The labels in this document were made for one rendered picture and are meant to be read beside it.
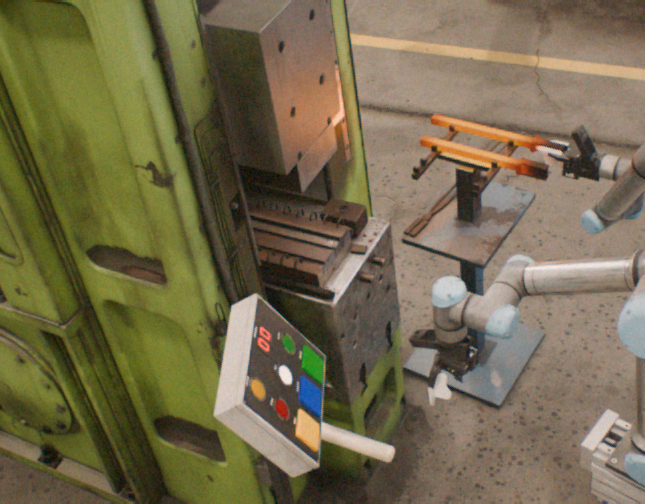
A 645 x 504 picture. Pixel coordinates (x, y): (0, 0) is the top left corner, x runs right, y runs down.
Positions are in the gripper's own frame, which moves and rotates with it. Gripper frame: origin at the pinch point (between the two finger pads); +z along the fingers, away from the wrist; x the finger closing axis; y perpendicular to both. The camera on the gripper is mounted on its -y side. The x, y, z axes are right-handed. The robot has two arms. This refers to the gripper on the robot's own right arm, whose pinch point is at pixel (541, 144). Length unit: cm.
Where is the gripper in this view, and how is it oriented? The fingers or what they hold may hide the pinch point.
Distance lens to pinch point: 309.4
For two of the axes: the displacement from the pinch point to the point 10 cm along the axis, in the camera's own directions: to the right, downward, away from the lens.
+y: 1.3, 7.4, 6.6
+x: 5.4, -6.1, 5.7
